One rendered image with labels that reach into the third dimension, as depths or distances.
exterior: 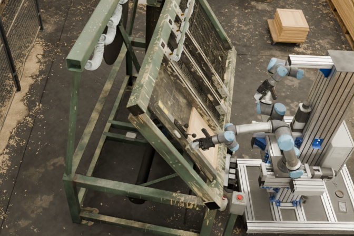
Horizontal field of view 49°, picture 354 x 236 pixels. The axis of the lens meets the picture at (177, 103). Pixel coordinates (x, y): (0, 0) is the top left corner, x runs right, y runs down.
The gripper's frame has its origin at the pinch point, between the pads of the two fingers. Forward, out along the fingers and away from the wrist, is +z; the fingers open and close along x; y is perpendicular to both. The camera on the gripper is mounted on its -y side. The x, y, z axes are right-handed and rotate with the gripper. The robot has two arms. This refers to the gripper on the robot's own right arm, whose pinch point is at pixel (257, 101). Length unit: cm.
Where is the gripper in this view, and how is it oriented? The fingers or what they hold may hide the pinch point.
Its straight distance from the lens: 325.3
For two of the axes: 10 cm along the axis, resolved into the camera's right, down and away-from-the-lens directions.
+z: -5.3, 6.8, 5.0
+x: -3.7, 3.5, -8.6
